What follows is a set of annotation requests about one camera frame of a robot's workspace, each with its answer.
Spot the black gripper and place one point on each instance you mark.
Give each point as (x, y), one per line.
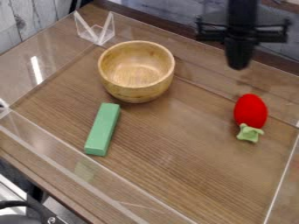
(241, 31)

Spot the red plush strawberry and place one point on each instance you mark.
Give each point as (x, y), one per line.
(249, 115)

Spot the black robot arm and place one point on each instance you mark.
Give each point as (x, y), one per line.
(245, 6)

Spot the wooden bowl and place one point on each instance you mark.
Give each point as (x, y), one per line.
(136, 70)

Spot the green rectangular block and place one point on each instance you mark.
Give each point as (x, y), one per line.
(101, 129)

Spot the black equipment lower left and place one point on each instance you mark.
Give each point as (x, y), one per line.
(25, 211)

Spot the clear acrylic tray wall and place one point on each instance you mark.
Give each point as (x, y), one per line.
(176, 169)

